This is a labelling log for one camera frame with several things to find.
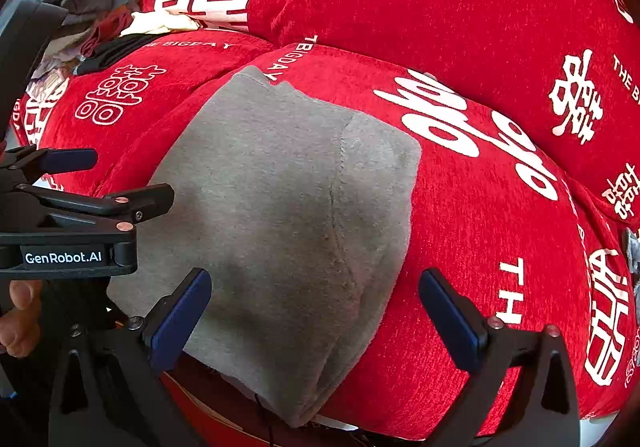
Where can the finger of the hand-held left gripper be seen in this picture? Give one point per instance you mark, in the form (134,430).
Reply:
(70,159)
(150,199)

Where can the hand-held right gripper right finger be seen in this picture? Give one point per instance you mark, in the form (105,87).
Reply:
(447,317)

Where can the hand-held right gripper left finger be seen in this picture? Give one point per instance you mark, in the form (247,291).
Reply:
(182,317)

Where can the grey knit sweater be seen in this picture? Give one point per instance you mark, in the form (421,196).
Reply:
(275,227)

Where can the person's left hand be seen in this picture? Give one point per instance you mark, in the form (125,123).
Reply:
(20,327)

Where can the pale crumpled cloth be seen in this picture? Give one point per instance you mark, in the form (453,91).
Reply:
(55,62)

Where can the black cloth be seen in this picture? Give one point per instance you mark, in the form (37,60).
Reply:
(110,52)

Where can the dark red cloth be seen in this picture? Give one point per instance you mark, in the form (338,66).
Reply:
(102,34)

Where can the cream cloth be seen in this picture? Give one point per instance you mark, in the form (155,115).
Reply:
(150,24)

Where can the small grey crumpled cloth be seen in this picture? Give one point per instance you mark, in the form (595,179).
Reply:
(634,252)

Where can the red printed sofa cover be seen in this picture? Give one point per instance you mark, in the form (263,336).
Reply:
(450,2)

